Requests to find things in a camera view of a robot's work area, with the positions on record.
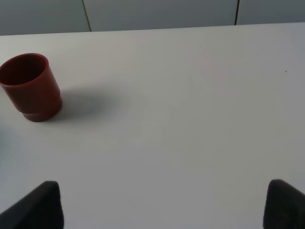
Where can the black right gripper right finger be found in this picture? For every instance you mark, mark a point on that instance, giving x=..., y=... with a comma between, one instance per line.
x=284, y=206

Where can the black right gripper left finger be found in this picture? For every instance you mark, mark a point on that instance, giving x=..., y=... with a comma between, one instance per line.
x=40, y=209

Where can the red plastic cup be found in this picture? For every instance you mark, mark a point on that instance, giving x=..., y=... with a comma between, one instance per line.
x=28, y=81

